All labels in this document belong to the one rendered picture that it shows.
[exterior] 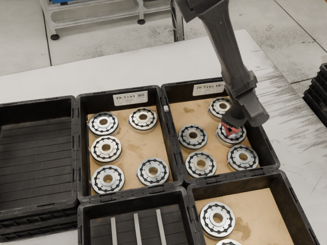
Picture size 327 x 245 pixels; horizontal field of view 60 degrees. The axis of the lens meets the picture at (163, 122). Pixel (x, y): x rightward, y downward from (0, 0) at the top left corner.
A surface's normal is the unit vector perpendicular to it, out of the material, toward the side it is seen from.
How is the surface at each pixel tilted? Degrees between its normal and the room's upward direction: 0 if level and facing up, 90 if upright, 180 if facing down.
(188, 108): 0
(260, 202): 0
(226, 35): 95
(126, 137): 0
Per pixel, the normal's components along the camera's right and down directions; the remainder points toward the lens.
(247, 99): -0.43, -0.41
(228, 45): 0.36, 0.80
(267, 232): 0.03, -0.59
